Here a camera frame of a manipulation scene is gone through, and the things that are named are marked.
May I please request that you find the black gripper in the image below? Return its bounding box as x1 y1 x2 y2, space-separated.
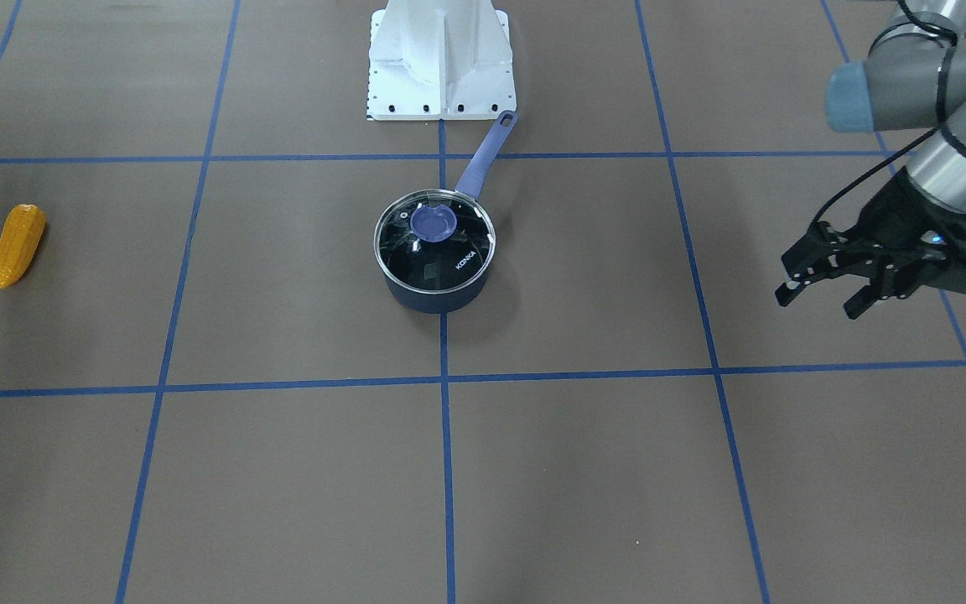
775 172 966 320

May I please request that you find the blue saucepan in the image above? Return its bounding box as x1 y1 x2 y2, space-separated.
371 111 518 315

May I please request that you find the glass lid blue knob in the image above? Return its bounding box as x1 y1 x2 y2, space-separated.
373 189 497 294

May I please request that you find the yellow corn cob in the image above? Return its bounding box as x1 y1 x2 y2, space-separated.
0 204 47 289

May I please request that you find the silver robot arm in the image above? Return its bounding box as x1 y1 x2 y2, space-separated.
775 1 966 320

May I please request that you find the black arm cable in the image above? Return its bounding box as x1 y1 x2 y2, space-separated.
810 126 945 232

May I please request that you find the white pedestal column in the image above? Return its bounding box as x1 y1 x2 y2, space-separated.
366 1 517 122

